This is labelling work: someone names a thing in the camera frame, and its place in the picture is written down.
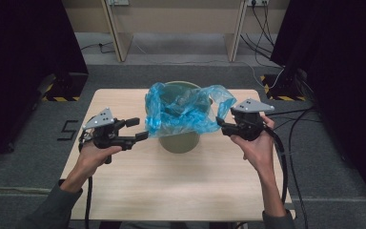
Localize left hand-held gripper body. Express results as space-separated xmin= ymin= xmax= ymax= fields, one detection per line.
xmin=78 ymin=107 xmax=132 ymax=165

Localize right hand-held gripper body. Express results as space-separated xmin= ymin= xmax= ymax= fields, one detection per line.
xmin=229 ymin=97 xmax=276 ymax=142

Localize blue plastic bag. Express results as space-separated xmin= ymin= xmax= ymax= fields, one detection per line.
xmin=144 ymin=81 xmax=238 ymax=139

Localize green plastic bin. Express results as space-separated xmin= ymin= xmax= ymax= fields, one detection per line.
xmin=157 ymin=80 xmax=214 ymax=155

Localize person's left hand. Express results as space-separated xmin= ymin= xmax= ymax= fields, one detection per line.
xmin=75 ymin=139 xmax=124 ymax=183

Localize person's right hand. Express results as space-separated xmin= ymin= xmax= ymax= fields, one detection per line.
xmin=230 ymin=114 xmax=276 ymax=176

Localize black yellow striped stand base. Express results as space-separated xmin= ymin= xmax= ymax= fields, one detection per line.
xmin=40 ymin=73 xmax=90 ymax=103
xmin=259 ymin=73 xmax=308 ymax=102

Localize light wooden desk leg panel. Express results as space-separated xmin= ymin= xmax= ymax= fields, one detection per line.
xmin=100 ymin=0 xmax=134 ymax=63
xmin=223 ymin=0 xmax=249 ymax=63

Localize black curtain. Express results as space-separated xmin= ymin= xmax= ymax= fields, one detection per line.
xmin=0 ymin=0 xmax=89 ymax=171
xmin=269 ymin=0 xmax=366 ymax=219

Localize white power strip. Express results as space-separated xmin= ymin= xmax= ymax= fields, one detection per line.
xmin=106 ymin=0 xmax=131 ymax=7

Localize thin white floor cable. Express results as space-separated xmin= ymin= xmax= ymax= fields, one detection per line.
xmin=132 ymin=40 xmax=286 ymax=91

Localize right hand-held gripper cable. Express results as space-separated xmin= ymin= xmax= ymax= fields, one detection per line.
xmin=262 ymin=124 xmax=290 ymax=205

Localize hand-held gripper cable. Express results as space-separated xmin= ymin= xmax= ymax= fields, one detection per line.
xmin=262 ymin=124 xmax=290 ymax=205
xmin=83 ymin=176 xmax=94 ymax=229

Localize black floor cables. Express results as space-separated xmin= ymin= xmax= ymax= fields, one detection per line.
xmin=264 ymin=106 xmax=322 ymax=229

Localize left hand-held gripper cable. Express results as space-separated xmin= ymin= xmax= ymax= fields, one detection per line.
xmin=83 ymin=176 xmax=94 ymax=229

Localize black floor cable with plug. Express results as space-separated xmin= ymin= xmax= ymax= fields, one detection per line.
xmin=80 ymin=40 xmax=116 ymax=55

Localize bundle of black wall cables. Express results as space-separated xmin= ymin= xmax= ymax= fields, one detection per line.
xmin=239 ymin=3 xmax=284 ymax=62

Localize white wall socket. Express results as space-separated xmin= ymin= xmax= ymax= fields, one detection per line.
xmin=246 ymin=0 xmax=270 ymax=7

